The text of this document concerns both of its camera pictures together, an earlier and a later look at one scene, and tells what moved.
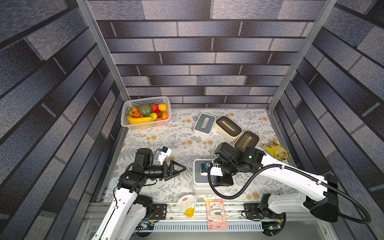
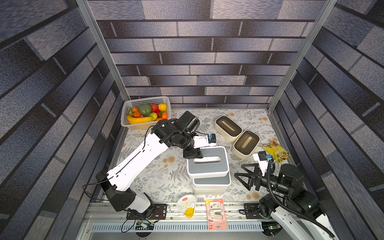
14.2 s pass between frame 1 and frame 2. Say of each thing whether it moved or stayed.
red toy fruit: stayed
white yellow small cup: stayed
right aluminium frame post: stayed
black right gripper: moved
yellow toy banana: stayed
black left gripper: moved
